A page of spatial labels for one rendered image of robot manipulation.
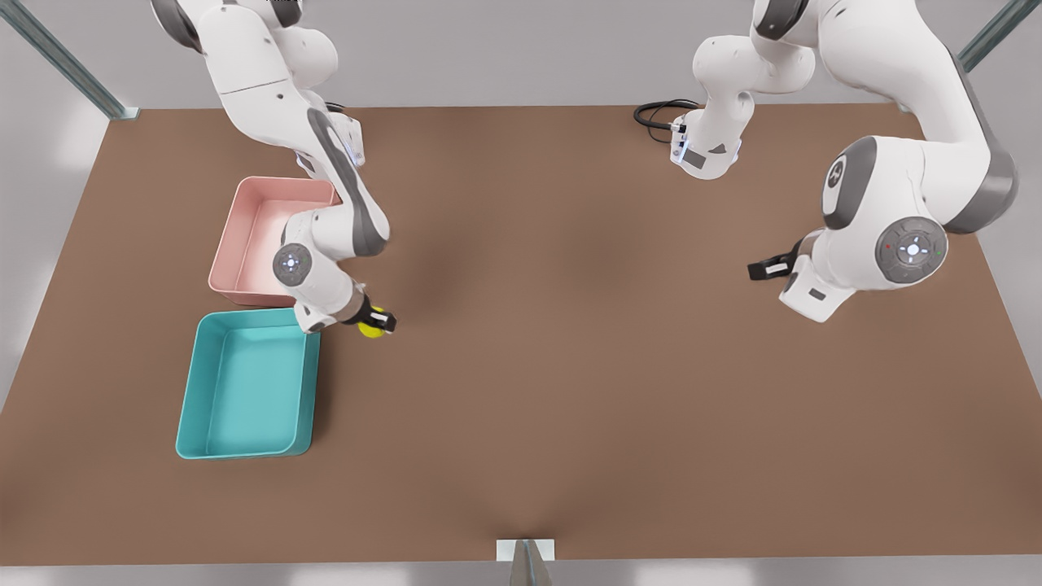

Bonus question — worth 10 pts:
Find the teal rectangular tray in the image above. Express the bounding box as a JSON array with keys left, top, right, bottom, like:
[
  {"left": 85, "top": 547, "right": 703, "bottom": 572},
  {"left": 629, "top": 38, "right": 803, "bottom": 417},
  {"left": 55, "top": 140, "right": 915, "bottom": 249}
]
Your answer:
[{"left": 176, "top": 308, "right": 322, "bottom": 460}]

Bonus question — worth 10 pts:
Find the silver frame post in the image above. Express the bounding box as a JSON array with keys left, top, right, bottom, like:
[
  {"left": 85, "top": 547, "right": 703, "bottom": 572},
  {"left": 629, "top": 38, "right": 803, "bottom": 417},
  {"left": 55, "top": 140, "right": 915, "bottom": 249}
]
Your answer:
[
  {"left": 497, "top": 538, "right": 556, "bottom": 586},
  {"left": 0, "top": 0, "right": 140, "bottom": 121},
  {"left": 958, "top": 0, "right": 1042, "bottom": 72}
]

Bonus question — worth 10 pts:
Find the black cable loop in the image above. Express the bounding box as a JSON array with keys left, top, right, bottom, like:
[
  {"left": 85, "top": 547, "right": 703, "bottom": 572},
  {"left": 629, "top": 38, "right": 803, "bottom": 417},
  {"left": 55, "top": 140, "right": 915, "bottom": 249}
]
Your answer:
[{"left": 633, "top": 99, "right": 703, "bottom": 145}]

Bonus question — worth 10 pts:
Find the pink rectangular tray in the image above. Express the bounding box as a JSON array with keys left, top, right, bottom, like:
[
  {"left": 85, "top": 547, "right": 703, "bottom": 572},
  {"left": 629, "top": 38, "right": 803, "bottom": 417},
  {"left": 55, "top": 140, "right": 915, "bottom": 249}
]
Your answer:
[{"left": 208, "top": 176, "right": 342, "bottom": 308}]

